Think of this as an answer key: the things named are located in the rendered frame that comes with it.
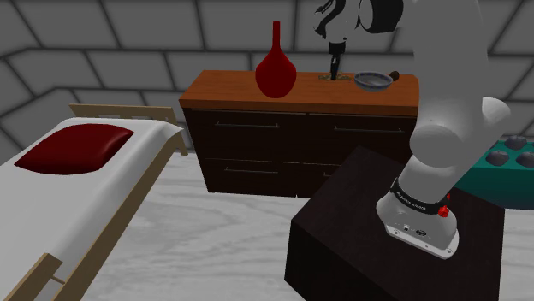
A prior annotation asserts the olive flat patterned object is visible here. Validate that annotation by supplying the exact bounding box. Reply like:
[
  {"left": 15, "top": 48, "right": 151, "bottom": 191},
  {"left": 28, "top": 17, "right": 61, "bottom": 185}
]
[{"left": 318, "top": 72, "right": 354, "bottom": 83}]

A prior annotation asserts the blue-grey patterned bowl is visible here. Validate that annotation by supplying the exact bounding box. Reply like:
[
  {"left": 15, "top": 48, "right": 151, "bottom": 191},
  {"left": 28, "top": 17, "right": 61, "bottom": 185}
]
[{"left": 353, "top": 71, "right": 394, "bottom": 93}]

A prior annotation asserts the red long-necked vase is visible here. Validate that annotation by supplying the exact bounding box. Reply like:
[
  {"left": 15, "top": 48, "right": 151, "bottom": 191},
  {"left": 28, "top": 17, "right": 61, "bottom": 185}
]
[{"left": 255, "top": 20, "right": 298, "bottom": 99}]

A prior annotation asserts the brown chest of drawers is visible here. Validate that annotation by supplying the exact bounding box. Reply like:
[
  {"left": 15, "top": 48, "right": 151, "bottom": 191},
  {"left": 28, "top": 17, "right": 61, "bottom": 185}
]
[{"left": 178, "top": 68, "right": 420, "bottom": 199}]

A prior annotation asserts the dark robot stand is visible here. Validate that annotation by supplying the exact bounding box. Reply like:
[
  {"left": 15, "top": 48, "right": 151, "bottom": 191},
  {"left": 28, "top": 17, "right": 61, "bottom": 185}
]
[{"left": 284, "top": 145, "right": 507, "bottom": 301}]

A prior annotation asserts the dark red pillow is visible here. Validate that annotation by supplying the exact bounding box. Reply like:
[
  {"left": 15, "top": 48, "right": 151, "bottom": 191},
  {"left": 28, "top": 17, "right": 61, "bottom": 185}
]
[{"left": 14, "top": 123, "right": 135, "bottom": 176}]

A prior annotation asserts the white bed with wooden frame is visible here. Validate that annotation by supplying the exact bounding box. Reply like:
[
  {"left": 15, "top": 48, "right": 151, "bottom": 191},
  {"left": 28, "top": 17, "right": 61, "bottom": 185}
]
[{"left": 0, "top": 103, "right": 189, "bottom": 301}]

